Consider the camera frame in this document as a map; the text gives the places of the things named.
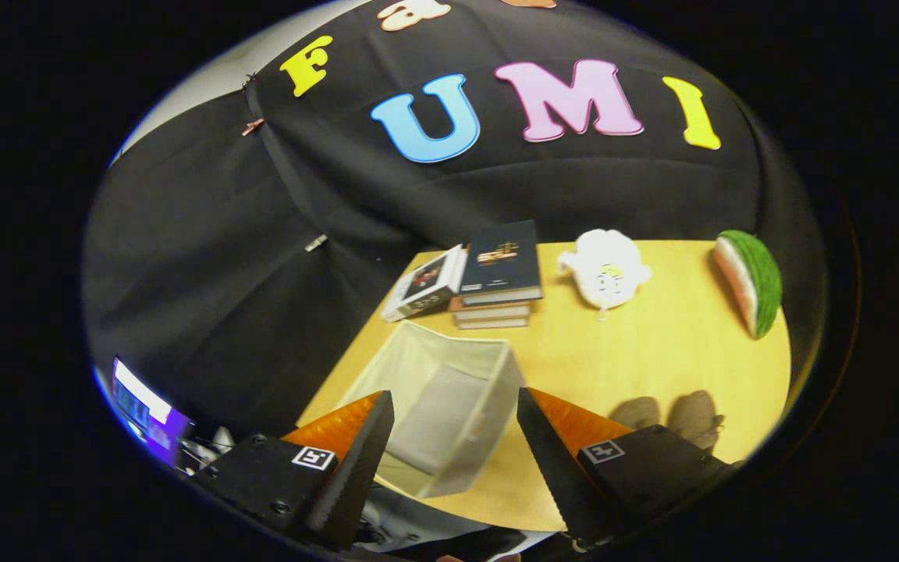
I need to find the lit monitor screen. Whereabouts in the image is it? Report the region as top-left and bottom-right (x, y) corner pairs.
(111, 357), (191, 468)

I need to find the brown shoe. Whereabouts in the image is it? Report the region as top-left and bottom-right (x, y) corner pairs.
(666, 390), (726, 454)
(609, 397), (662, 432)

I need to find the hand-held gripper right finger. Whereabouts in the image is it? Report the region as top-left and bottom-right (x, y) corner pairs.
(517, 387), (735, 549)

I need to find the white cover book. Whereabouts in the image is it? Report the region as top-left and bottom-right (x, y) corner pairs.
(382, 244), (468, 322)

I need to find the grey fabric storage box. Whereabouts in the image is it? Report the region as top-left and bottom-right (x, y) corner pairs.
(336, 318), (526, 499)

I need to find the watermelon slice plush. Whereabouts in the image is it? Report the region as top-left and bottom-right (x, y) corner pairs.
(712, 229), (784, 340)

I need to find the black backdrop cloth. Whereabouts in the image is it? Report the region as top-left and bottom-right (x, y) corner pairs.
(81, 0), (829, 461)

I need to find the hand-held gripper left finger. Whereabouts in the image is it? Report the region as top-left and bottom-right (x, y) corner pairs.
(187, 390), (396, 550)

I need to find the white plush toy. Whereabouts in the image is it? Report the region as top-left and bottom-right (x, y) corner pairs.
(557, 229), (652, 313)

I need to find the brown cover book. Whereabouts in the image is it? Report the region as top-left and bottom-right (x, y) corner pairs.
(449, 297), (533, 319)
(456, 315), (531, 331)

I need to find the dark blue book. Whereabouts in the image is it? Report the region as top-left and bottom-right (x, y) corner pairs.
(459, 220), (544, 307)

